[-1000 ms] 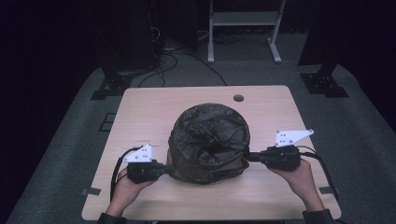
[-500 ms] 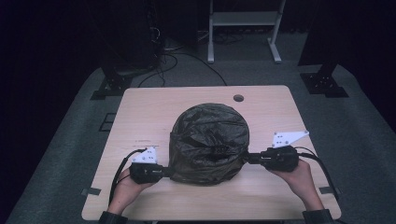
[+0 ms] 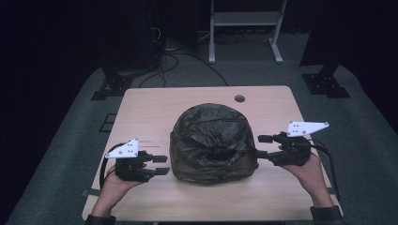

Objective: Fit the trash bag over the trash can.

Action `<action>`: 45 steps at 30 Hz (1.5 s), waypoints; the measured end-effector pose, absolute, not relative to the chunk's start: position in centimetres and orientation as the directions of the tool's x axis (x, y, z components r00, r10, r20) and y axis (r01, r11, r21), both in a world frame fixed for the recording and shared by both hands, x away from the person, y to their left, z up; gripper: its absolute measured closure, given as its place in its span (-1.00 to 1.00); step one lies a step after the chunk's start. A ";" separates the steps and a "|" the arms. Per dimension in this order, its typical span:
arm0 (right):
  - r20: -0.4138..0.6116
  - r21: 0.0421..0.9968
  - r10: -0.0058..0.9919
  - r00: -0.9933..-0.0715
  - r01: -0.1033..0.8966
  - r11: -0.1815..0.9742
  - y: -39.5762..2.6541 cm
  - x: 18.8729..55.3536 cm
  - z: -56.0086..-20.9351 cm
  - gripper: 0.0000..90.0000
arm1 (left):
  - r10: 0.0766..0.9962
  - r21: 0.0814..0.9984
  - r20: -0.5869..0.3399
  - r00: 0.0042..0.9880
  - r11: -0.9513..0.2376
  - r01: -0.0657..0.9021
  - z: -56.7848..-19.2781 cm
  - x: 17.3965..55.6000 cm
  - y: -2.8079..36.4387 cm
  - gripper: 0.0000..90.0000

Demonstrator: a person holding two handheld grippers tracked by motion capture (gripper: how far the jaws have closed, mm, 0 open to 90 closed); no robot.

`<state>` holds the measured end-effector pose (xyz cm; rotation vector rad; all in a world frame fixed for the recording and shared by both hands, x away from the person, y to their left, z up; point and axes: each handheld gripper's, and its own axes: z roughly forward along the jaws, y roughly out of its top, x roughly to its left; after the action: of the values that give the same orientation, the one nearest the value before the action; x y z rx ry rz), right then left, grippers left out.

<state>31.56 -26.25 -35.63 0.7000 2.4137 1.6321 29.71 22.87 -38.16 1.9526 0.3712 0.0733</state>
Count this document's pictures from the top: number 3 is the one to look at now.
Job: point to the black plastic trash bag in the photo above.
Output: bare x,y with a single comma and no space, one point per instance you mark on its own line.
212,131

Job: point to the person's left hand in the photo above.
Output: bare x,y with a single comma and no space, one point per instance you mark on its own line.
111,190

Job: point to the person's right hand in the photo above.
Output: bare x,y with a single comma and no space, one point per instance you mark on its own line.
313,178

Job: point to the white metal stand frame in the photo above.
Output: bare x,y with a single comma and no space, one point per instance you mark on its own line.
245,18

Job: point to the black floor tape rectangle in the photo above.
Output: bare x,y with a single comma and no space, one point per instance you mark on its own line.
108,122

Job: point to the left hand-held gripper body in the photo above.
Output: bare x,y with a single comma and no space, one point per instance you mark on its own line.
131,170

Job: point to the black stand base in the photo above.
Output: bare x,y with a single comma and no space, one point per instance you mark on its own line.
112,86
325,82

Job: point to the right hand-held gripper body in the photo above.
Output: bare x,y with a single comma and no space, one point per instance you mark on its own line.
292,153

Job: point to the round table grommet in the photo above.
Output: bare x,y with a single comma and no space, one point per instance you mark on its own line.
239,98

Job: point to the grey tape strip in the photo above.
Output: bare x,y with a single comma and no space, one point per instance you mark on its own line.
89,192

